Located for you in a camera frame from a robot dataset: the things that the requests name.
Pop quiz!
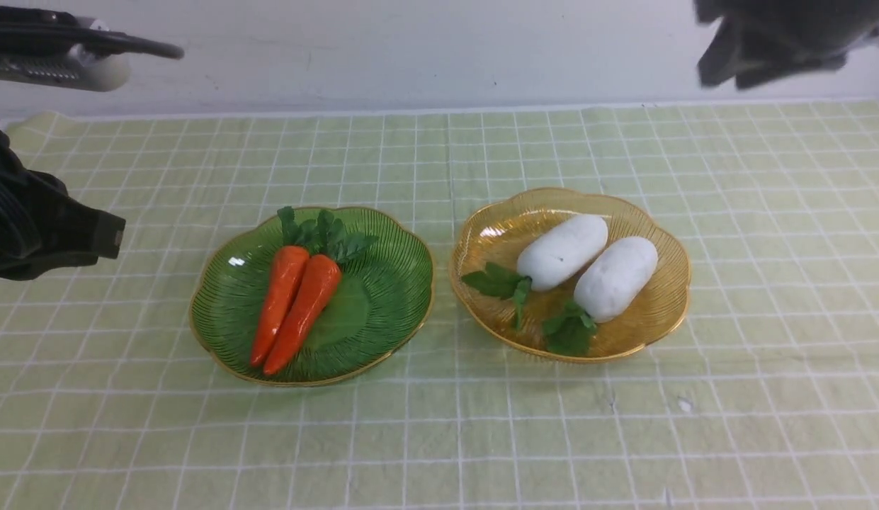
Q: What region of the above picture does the green ribbed plastic plate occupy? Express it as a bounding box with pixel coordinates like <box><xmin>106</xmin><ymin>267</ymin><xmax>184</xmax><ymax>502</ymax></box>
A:
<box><xmin>189</xmin><ymin>206</ymin><xmax>436</xmax><ymax>387</ymax></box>

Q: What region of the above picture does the amber ribbed plastic plate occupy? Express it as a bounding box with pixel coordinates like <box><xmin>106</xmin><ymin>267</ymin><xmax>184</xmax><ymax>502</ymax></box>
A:
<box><xmin>448</xmin><ymin>187</ymin><xmax>692</xmax><ymax>363</ymax></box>

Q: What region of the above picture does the green checkered tablecloth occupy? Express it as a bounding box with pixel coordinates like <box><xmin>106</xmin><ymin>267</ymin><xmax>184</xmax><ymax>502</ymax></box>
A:
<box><xmin>0</xmin><ymin>101</ymin><xmax>879</xmax><ymax>509</ymax></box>

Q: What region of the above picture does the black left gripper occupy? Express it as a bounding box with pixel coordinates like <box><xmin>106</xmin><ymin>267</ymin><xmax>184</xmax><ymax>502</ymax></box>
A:
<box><xmin>0</xmin><ymin>130</ymin><xmax>126</xmax><ymax>281</ymax></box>

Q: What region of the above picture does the white toy radish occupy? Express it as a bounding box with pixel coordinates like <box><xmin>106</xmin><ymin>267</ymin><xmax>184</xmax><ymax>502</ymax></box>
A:
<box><xmin>543</xmin><ymin>237</ymin><xmax>659</xmax><ymax>356</ymax></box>
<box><xmin>460</xmin><ymin>215</ymin><xmax>610</xmax><ymax>330</ymax></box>

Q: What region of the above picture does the orange toy carrot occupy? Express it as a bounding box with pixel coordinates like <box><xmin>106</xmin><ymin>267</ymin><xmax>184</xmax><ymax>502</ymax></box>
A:
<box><xmin>249</xmin><ymin>206</ymin><xmax>316</xmax><ymax>368</ymax></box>
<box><xmin>262</xmin><ymin>210</ymin><xmax>380</xmax><ymax>377</ymax></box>

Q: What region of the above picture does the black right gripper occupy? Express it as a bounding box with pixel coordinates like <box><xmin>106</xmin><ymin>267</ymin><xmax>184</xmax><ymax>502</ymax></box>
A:
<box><xmin>693</xmin><ymin>1</ymin><xmax>879</xmax><ymax>91</ymax></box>

